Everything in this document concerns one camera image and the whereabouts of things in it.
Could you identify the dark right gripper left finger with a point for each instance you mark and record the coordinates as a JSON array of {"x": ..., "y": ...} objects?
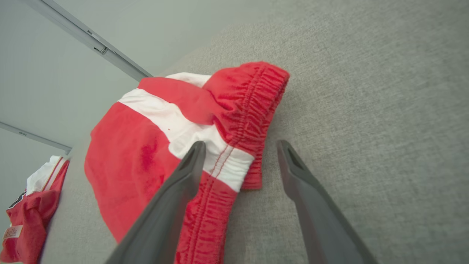
[{"x": 165, "y": 220}]

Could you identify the red shorts white stripe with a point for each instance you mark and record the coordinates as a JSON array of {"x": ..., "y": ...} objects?
[{"x": 128, "y": 165}]

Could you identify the short grey wall rail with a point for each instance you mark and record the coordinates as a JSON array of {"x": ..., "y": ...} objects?
[{"x": 36, "y": 138}]

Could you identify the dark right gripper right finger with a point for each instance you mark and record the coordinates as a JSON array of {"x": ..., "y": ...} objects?
[{"x": 322, "y": 227}]

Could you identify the grey fabric sofa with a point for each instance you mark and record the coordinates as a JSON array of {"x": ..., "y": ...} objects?
[{"x": 366, "y": 110}]

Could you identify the long grey wall rail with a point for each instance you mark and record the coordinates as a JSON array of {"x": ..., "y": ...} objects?
[{"x": 91, "y": 38}]

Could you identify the red Bulls basketball jersey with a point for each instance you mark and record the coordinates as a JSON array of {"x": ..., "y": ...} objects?
[{"x": 33, "y": 209}]

